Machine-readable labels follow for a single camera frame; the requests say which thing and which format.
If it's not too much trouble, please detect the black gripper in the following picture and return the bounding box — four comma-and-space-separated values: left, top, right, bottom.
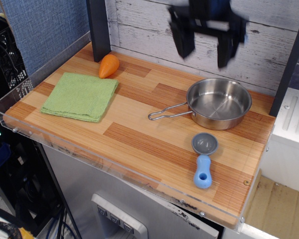
168, 0, 248, 68

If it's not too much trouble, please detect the silver metal pan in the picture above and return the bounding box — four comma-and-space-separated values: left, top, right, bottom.
148, 78, 252, 130

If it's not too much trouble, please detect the blue grey toy spoon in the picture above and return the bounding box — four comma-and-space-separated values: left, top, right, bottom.
191, 132, 218, 189

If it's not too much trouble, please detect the orange toy carrot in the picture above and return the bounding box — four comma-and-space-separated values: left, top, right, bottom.
99, 54, 120, 79

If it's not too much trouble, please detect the clear acrylic table guard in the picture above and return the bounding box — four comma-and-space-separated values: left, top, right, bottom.
0, 44, 275, 231

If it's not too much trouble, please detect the green folded cloth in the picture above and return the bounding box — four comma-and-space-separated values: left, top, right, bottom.
40, 72, 119, 122

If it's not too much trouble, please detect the white side unit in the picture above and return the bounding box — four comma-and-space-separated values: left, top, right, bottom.
260, 88, 299, 191

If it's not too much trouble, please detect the silver cabinet with buttons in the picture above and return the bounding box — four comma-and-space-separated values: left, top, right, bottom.
43, 146, 224, 239

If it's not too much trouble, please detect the black plastic crate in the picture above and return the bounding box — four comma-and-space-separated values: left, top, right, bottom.
0, 15, 33, 98

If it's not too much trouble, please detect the black right frame post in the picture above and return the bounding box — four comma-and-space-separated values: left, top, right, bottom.
269, 30, 299, 117

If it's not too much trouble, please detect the black frame post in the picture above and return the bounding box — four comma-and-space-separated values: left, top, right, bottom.
269, 30, 299, 117
86, 0, 111, 62

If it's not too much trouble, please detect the black left frame post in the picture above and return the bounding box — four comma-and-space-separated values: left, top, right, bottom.
86, 0, 111, 62

